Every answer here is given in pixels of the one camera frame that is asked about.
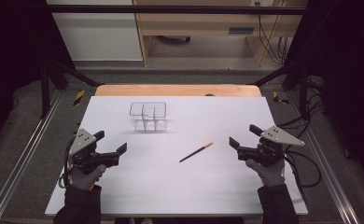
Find left hand-held gripper cable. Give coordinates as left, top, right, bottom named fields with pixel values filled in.
left=58, top=138, right=76, bottom=189

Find black pencil with orange end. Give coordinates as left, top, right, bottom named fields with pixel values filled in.
left=178, top=142, right=214, bottom=163

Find right hand-held gripper cable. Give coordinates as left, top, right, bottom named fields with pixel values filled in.
left=279, top=148, right=323, bottom=203

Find black horizontal frame bar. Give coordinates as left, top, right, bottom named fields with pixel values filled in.
left=43, top=4, right=309, bottom=15

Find yellow and black tape strip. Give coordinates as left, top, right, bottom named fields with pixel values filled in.
left=272, top=91, right=290, bottom=105
left=73, top=90, right=87, bottom=106

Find clear plastic divided organizer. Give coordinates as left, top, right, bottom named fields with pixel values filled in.
left=129, top=101, right=169, bottom=133

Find hanging black cables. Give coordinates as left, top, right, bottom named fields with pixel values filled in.
left=254, top=1, right=290, bottom=66

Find light wooden desk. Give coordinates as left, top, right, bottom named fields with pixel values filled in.
left=133, top=0, right=309, bottom=67

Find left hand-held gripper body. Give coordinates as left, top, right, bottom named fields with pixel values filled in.
left=68, top=128, right=107, bottom=175

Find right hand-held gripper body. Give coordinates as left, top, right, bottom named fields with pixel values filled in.
left=256, top=125, right=306, bottom=167

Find aluminium floor rail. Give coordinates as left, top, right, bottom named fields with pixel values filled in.
left=0, top=91, right=63, bottom=224
left=286, top=91, right=362, bottom=224

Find person's right hand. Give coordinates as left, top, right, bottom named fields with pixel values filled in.
left=245, top=158, right=287, bottom=188

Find hand-held gripper cable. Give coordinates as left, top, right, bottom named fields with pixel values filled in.
left=58, top=138, right=76, bottom=189
left=279, top=148, right=323, bottom=203

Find black metal frame stand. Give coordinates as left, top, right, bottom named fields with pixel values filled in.
left=39, top=58, right=105, bottom=119
left=250, top=59, right=313, bottom=121

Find white cabinet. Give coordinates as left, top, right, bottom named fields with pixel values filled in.
left=45, top=0, right=144, bottom=62

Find black curtain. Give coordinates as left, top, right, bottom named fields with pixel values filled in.
left=0, top=0, right=76, bottom=157
left=282, top=0, right=364, bottom=194

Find black floor cables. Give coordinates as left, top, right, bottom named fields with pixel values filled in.
left=275, top=75, right=327, bottom=138

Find person's left hand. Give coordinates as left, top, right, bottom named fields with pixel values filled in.
left=67, top=163, right=107, bottom=191

